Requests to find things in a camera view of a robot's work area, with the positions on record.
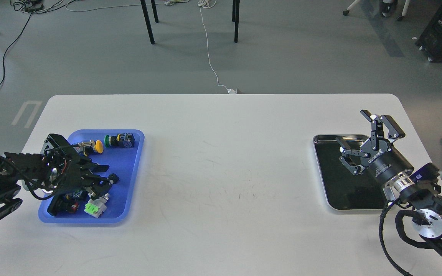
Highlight black table legs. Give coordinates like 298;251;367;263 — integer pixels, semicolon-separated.
140;0;240;44

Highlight white green push button switch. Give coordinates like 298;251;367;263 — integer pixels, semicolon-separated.
84;193;109;218

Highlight white power cable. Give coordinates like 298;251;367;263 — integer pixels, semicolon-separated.
197;0;237;95

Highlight white office chair base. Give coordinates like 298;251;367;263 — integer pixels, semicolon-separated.
342;0;411;21

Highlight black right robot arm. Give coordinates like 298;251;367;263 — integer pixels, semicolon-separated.
336;110;442;276

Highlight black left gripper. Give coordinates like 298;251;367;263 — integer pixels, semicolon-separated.
43;133;115;198

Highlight yellow mushroom push button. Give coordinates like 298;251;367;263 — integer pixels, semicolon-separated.
73;140;104;156

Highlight green black push button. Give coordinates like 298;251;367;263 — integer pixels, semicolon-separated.
104;133;135;148

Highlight blue plastic tray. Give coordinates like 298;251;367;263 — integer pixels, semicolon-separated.
38;129;145;225

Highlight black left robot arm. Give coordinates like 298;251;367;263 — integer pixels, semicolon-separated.
0;133;119;220

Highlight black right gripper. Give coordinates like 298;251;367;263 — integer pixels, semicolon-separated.
336;110;414;187

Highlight silver metal tray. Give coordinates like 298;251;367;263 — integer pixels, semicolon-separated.
313;134;386;211

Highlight black red blue switch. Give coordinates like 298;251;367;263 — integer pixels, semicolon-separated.
47;190;88;217

